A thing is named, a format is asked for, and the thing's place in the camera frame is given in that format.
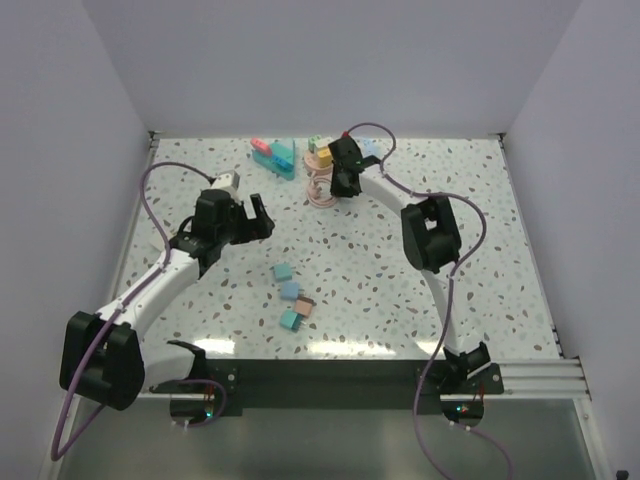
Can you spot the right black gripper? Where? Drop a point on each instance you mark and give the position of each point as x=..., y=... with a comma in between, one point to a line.
x=335, y=190

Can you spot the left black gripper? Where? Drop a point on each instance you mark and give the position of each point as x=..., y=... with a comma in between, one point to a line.
x=252, y=228

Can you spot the yellow plug adapter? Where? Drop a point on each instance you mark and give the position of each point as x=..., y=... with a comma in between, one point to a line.
x=323, y=157

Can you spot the blue round power socket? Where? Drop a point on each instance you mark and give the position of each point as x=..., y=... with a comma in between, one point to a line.
x=369, y=147

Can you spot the pink round power socket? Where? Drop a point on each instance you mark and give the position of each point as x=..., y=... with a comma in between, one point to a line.
x=311, y=164

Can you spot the green plug adapter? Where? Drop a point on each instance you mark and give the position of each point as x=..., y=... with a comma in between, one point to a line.
x=314, y=142

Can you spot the teal plug adapter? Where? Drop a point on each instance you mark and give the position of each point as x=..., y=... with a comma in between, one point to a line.
x=282, y=272
x=292, y=321

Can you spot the light blue plug adapter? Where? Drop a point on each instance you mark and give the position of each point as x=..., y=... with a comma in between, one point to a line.
x=291, y=291

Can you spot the brown pink plug adapter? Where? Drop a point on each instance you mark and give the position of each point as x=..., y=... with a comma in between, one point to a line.
x=304, y=306

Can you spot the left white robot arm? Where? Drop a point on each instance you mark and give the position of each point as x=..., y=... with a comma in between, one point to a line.
x=102, y=356

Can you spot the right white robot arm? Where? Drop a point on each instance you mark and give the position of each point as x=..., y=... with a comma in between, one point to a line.
x=431, y=243

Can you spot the blue plug on teal strip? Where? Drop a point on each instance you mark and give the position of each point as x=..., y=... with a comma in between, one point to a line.
x=282, y=161

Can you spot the teal triangular power strip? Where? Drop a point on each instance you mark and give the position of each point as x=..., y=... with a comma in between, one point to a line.
x=282, y=147

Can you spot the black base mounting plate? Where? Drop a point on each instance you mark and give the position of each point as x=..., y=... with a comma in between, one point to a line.
x=332, y=385

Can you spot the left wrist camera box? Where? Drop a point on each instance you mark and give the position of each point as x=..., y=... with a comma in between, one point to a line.
x=226, y=180

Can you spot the aluminium frame rail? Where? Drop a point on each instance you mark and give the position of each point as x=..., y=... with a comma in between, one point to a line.
x=559, y=379

